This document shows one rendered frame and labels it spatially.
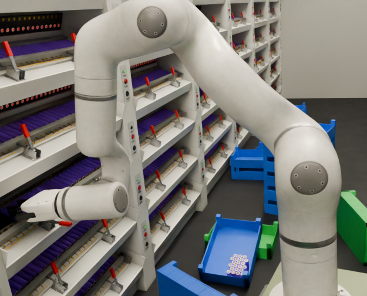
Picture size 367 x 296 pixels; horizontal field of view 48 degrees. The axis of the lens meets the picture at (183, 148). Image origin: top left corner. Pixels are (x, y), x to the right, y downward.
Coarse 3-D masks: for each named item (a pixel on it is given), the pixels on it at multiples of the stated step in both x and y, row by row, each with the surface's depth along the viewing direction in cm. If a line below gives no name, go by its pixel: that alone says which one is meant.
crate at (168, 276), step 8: (168, 264) 145; (176, 264) 146; (160, 272) 141; (168, 272) 141; (176, 272) 141; (160, 280) 142; (168, 280) 139; (176, 280) 136; (184, 280) 136; (192, 280) 135; (160, 288) 144; (168, 288) 140; (176, 288) 136; (184, 288) 133; (192, 288) 131; (200, 288) 131; (208, 288) 131
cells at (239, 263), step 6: (234, 258) 165; (240, 258) 164; (246, 258) 164; (228, 264) 163; (234, 264) 162; (240, 264) 163; (246, 264) 163; (228, 270) 161; (234, 270) 160; (240, 270) 159; (246, 270) 161; (234, 276) 160; (240, 276) 159
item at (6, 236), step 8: (88, 176) 134; (96, 176) 136; (80, 184) 128; (88, 184) 132; (16, 224) 105; (24, 224) 106; (32, 224) 108; (8, 232) 102; (16, 232) 104; (0, 240) 99; (8, 240) 101
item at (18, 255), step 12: (36, 228) 109; (60, 228) 113; (24, 240) 104; (36, 240) 105; (48, 240) 109; (12, 252) 100; (24, 252) 101; (36, 252) 106; (12, 264) 97; (24, 264) 102; (12, 276) 99
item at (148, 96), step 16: (144, 64) 191; (160, 64) 206; (144, 80) 179; (160, 80) 184; (176, 80) 189; (192, 80) 203; (144, 96) 166; (160, 96) 171; (176, 96) 189; (144, 112) 159
